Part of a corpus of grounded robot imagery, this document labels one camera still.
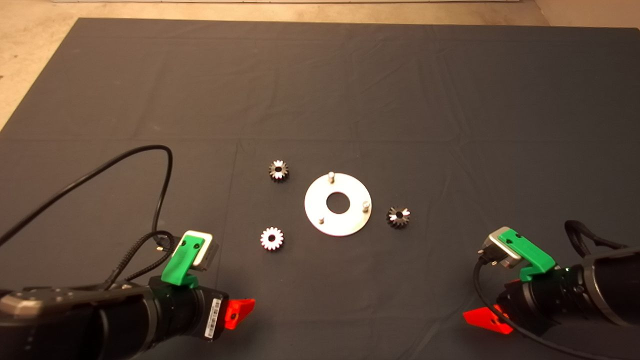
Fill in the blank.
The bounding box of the braided black right arm cable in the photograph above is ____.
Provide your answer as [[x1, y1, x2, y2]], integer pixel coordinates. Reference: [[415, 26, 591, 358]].
[[565, 220, 628, 258]]

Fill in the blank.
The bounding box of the small steel planetary gear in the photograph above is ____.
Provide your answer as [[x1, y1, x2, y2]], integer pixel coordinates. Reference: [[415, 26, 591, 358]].
[[260, 227, 285, 252], [386, 206, 411, 230], [268, 159, 290, 183]]

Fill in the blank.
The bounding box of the round metal carrier plate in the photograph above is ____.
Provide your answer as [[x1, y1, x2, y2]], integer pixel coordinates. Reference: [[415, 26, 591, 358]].
[[304, 171, 373, 237]]

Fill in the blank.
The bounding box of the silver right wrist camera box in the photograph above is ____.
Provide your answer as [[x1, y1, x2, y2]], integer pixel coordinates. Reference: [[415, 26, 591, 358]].
[[481, 227, 523, 270]]

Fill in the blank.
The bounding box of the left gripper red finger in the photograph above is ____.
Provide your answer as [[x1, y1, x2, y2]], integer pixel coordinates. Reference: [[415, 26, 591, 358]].
[[225, 298, 256, 330]]

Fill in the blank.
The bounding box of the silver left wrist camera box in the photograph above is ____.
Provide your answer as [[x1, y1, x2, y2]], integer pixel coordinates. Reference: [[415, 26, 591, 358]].
[[184, 231, 220, 273]]

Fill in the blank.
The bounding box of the smooth black right camera cable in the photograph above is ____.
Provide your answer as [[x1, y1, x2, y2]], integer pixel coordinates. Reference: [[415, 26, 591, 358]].
[[472, 252, 608, 360]]

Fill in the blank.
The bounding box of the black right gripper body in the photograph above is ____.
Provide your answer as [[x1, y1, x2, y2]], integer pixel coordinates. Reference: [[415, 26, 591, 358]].
[[495, 265, 586, 337]]

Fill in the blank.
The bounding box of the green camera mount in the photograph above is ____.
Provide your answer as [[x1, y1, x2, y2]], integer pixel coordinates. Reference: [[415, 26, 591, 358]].
[[499, 227, 557, 282], [161, 231, 207, 287]]

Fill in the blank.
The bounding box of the dark grey table cloth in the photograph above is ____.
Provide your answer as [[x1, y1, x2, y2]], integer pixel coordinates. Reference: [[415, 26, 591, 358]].
[[0, 17, 640, 360]]

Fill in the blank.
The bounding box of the green right camera mount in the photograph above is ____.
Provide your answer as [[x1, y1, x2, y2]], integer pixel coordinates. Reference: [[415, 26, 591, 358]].
[[499, 227, 557, 282]]

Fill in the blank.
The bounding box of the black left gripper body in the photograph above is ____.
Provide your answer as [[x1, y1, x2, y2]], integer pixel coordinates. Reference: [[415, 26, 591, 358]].
[[149, 286, 229, 353]]

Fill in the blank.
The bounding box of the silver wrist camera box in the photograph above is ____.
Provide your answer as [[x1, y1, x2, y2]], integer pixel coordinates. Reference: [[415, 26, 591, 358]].
[[481, 227, 523, 270], [184, 231, 220, 273]]

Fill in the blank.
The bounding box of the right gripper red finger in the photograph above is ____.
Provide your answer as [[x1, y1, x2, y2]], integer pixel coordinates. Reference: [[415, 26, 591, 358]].
[[462, 304, 514, 335]]

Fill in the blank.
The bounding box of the green left camera mount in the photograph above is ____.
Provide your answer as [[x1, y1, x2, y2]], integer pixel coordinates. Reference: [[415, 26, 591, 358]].
[[161, 231, 207, 287]]

